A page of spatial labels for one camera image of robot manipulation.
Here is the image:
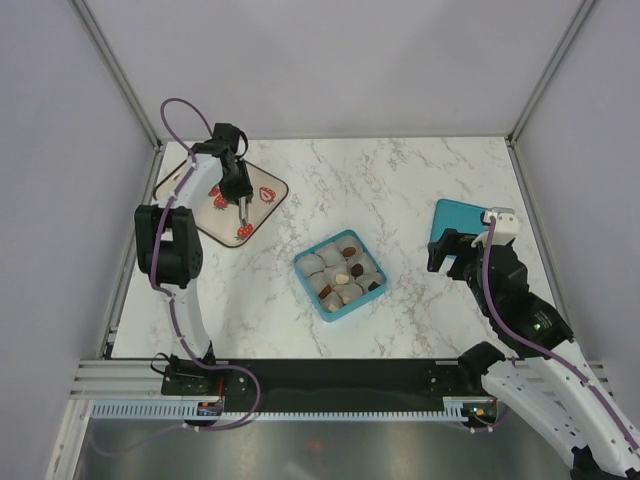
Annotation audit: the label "metal tongs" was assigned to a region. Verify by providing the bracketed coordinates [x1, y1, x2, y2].
[238, 196, 251, 226]

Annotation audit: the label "teal box lid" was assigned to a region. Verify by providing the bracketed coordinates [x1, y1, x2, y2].
[429, 198, 487, 242]

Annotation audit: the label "round dark chocolate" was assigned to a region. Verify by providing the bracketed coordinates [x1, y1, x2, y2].
[351, 264, 364, 277]

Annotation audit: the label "brown square chocolate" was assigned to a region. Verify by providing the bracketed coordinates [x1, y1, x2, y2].
[318, 285, 332, 299]

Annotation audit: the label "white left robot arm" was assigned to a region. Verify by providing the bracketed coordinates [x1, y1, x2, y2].
[134, 123, 253, 394]

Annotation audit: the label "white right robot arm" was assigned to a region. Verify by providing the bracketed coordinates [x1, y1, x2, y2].
[427, 228, 639, 479]

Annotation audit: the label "teal chocolate box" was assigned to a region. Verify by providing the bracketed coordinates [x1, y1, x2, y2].
[293, 229, 388, 322]

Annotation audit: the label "strawberry print tray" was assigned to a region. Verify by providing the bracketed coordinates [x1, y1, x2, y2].
[152, 159, 290, 249]

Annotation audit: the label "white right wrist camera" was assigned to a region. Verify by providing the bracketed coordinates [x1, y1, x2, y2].
[471, 207, 520, 247]

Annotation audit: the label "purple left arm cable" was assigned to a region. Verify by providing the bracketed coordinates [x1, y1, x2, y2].
[89, 97, 264, 457]

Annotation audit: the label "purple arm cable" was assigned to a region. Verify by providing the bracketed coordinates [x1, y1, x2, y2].
[89, 97, 264, 457]
[482, 215, 640, 449]

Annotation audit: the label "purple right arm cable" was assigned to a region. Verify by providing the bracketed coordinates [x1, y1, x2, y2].
[482, 215, 640, 449]

